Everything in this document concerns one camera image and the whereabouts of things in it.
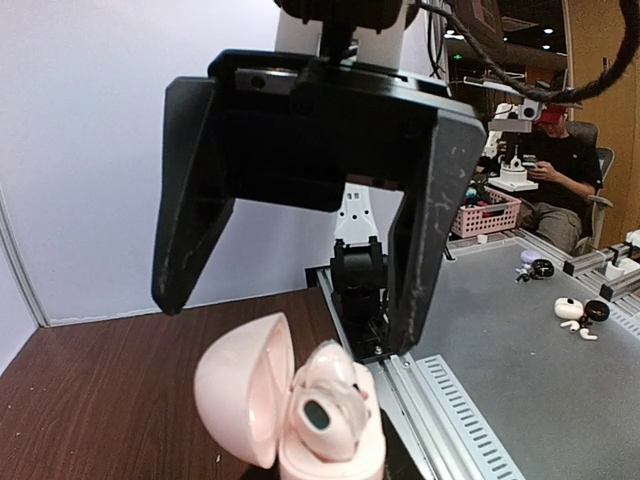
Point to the pink earbud charging case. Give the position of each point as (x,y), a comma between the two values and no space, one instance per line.
(243,394)

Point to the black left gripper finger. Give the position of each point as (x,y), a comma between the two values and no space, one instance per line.
(399,464)

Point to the white case on bench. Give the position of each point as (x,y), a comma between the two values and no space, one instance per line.
(568,308)

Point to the seated person red cap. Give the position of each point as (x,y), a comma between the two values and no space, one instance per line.
(567,172)

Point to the purple case on bench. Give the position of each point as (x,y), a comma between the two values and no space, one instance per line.
(527,257)

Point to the pink translucent earbud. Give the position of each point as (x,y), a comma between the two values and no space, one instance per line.
(328,411)

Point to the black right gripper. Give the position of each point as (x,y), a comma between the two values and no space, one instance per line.
(293,129)

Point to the aluminium front frame rail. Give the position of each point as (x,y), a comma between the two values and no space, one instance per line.
(444,431)

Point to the left aluminium corner post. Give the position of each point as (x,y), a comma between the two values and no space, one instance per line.
(18,269)

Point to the pink plastic basket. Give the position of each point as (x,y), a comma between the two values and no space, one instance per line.
(484,212)

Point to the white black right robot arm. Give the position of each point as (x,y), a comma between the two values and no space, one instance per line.
(369,32)

